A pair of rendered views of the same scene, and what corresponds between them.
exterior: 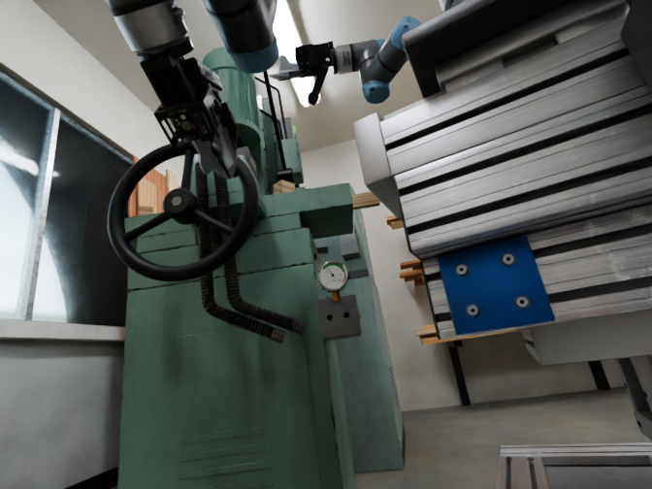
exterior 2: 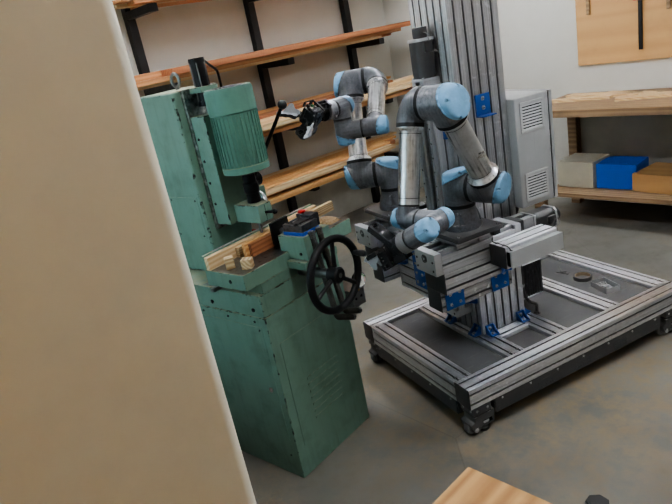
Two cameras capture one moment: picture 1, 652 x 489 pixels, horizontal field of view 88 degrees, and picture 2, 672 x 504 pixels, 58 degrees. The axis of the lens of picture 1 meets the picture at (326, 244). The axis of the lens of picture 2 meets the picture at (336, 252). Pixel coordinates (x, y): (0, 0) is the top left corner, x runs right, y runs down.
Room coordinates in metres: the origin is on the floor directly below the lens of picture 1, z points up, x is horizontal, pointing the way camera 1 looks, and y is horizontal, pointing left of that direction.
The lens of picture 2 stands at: (-0.78, 1.78, 1.61)
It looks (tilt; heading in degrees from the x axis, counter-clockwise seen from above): 19 degrees down; 311
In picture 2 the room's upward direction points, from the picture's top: 11 degrees counter-clockwise
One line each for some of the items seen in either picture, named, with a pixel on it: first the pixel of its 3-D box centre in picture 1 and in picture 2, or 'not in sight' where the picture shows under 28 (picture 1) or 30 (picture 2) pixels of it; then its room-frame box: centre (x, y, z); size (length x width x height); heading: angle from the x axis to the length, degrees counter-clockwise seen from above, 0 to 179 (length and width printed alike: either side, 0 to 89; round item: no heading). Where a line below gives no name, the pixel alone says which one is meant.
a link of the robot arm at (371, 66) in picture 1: (377, 77); (348, 130); (0.77, -0.21, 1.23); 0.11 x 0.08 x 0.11; 28
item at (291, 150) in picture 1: (290, 162); not in sight; (1.13, 0.09, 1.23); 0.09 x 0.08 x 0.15; 178
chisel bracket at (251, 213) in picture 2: not in sight; (254, 213); (0.94, 0.25, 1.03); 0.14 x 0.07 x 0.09; 178
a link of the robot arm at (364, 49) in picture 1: (369, 55); (340, 107); (0.79, -0.21, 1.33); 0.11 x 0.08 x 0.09; 88
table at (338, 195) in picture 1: (237, 220); (291, 250); (0.81, 0.22, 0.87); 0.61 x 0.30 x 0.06; 88
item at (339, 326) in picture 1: (341, 318); (348, 294); (0.77, -0.01, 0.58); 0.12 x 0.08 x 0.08; 178
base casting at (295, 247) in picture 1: (252, 282); (252, 274); (1.04, 0.24, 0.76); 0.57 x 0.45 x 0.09; 178
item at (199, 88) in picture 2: not in sight; (200, 81); (1.06, 0.24, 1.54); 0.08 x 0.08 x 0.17; 88
